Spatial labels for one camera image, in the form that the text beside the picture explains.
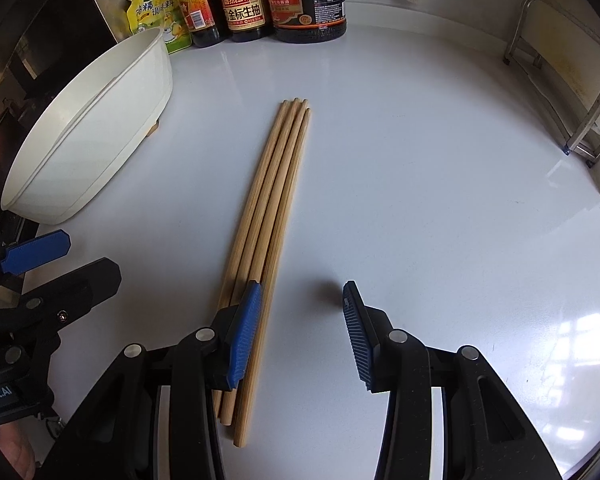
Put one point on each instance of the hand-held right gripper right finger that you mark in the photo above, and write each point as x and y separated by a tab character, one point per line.
357	335

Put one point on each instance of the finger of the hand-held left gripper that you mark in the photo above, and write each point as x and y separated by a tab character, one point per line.
35	252
80	290

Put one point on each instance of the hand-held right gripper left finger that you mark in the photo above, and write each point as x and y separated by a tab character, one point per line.
245	335

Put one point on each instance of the white divided plastic container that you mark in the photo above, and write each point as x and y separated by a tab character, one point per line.
105	135

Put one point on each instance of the wooden chopstick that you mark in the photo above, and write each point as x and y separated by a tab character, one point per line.
262	185
273	185
284	185

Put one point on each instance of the wooden chopsticks bundle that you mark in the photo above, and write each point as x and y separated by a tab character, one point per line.
295	185

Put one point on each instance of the person's left hand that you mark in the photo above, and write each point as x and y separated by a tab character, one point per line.
17	447

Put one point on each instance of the stainless steel panel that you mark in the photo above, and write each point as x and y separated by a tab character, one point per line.
55	20

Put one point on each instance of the yellow seasoning pouch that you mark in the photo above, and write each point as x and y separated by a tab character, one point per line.
155	10

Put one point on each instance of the vinegar bottle yellow red label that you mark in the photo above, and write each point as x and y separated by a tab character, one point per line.
195	5

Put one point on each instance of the soy sauce bottle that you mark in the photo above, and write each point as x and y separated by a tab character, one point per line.
243	10

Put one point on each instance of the metal rack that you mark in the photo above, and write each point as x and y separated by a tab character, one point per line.
593	114

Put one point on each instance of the dark sauce jar red cap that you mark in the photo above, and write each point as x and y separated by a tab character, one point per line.
305	10

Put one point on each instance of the white cutting board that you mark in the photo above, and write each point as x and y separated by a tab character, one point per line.
565	55

